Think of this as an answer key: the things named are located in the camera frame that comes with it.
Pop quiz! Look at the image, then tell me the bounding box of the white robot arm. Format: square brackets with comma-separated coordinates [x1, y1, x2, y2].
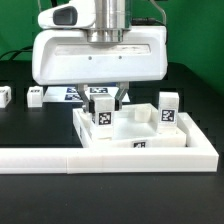
[32, 0, 168, 112]

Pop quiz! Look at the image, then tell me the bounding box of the white marker sheet with tags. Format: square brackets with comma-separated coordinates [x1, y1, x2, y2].
[42, 85, 131, 103]

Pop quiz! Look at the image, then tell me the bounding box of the white L-shaped obstacle fence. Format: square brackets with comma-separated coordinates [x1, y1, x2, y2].
[0, 113, 219, 174]

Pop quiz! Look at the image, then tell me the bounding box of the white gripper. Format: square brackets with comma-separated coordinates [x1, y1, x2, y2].
[32, 0, 168, 113]

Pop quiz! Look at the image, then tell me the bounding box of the black cable bundle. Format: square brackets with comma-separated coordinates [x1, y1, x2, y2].
[0, 46, 34, 62]

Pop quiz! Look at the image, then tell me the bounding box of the white square table top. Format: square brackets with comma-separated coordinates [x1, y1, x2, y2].
[73, 104, 186, 149]

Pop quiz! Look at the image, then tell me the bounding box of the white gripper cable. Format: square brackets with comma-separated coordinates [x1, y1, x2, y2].
[149, 0, 168, 28]

